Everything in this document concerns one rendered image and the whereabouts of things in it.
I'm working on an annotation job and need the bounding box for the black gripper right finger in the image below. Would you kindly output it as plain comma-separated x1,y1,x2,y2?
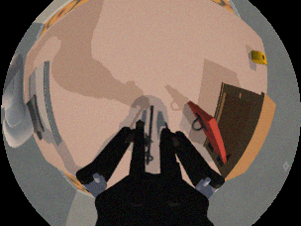
156,111,225,207

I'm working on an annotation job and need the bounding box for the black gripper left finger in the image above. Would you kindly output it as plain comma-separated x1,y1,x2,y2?
76,110,147,207

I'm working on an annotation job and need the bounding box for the brown wooden cabinet with red door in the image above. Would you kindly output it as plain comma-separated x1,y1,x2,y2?
187,82,276,181

